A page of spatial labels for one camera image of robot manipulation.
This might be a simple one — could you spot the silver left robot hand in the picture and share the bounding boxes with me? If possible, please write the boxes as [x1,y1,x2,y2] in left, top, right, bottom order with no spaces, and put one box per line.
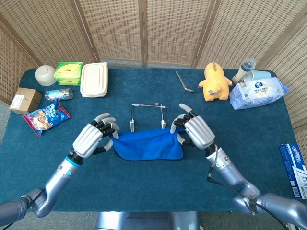
[72,113,120,159]

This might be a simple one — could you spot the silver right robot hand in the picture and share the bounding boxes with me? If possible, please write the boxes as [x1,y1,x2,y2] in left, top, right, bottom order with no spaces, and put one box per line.
[170,103,215,150]

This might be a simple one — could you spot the blue microfiber cloth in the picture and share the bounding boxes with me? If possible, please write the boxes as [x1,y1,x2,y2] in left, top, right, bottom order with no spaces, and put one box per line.
[111,128,184,161]

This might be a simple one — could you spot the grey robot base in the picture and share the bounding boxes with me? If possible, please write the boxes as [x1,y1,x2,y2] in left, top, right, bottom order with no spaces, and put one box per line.
[95,211,201,230]

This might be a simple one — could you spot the metal spoon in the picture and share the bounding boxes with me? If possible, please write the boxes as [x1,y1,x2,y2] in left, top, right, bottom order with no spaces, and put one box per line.
[175,71,195,93]

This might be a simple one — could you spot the blue snack bag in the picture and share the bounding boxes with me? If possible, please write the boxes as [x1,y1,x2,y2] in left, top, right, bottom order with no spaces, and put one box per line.
[22,97,72,137]

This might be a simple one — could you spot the yellow plush toy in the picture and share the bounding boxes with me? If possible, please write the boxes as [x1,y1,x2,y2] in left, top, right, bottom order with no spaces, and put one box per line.
[198,61,233,102]

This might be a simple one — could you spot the clear plastic bottle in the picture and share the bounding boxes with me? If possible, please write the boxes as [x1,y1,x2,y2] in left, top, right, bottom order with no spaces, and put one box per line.
[45,88,74,102]

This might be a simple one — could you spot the beige lidded lunch box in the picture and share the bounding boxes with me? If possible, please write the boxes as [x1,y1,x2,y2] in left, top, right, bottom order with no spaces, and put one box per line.
[80,61,108,98]

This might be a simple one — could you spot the white blue wet wipes pack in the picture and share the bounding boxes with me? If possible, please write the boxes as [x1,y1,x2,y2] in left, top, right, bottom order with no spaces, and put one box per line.
[229,77,290,110]

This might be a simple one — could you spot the green tissue pack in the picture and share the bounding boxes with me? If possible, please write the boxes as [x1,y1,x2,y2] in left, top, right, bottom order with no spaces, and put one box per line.
[53,61,84,86]

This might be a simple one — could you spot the dark blue table carpet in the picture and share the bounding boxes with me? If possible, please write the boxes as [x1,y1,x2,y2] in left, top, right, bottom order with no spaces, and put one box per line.
[0,68,307,213]

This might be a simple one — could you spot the small cardboard box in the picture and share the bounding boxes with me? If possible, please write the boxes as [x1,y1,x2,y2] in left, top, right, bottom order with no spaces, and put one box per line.
[9,87,43,115]

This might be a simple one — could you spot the baby bottle with blue cap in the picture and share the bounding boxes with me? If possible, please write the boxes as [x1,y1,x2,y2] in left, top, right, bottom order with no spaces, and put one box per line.
[232,58,256,82]

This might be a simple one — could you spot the white round bowl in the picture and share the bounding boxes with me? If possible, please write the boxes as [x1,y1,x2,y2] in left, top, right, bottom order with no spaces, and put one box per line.
[35,65,58,86]

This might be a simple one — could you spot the light blue cup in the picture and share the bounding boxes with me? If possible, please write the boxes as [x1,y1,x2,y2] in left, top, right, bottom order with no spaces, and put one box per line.
[242,69,272,83]

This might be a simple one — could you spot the blue white toothpaste box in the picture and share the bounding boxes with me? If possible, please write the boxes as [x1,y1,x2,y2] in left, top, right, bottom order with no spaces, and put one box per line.
[279,141,307,199]

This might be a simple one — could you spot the wicker folding screen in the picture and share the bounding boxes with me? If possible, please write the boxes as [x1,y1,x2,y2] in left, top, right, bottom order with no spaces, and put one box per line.
[0,0,307,154]

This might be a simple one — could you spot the small wire rack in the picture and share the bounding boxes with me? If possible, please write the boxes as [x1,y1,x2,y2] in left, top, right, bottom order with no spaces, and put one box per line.
[130,103,168,134]

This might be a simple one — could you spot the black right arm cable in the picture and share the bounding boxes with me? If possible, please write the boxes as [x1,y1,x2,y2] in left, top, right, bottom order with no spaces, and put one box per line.
[207,146,288,230]

